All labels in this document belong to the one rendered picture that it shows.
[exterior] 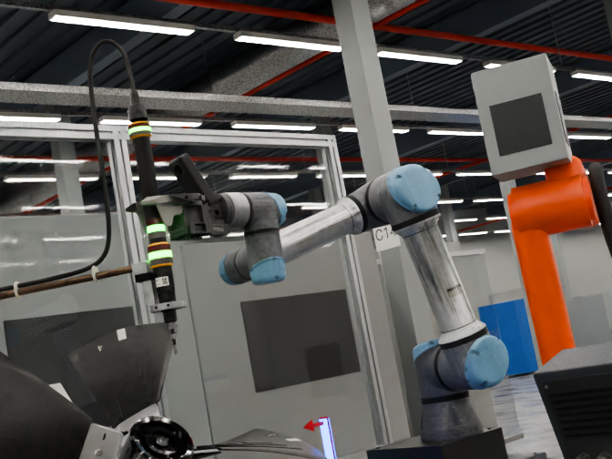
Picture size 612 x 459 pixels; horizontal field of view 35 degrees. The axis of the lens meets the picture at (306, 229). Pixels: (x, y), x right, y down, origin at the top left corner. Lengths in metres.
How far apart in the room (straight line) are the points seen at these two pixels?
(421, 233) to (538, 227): 3.53
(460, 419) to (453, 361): 0.17
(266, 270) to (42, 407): 0.54
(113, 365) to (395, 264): 6.81
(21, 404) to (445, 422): 1.02
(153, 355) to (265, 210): 0.37
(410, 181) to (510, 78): 3.57
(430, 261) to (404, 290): 6.42
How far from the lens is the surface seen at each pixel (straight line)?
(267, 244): 1.99
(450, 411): 2.32
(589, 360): 1.62
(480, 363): 2.19
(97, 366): 1.98
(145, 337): 1.99
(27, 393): 1.77
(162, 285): 1.83
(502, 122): 5.65
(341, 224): 2.23
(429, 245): 2.19
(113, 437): 1.78
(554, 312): 5.73
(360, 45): 9.01
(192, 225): 1.88
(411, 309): 8.59
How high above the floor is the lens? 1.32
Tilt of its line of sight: 8 degrees up
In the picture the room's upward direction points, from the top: 10 degrees counter-clockwise
